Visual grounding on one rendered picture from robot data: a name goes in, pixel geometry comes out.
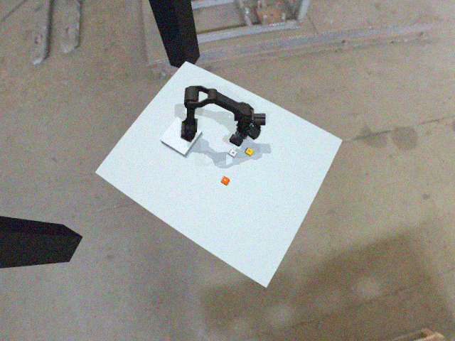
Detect orange block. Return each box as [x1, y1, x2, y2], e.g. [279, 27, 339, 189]
[221, 176, 230, 185]

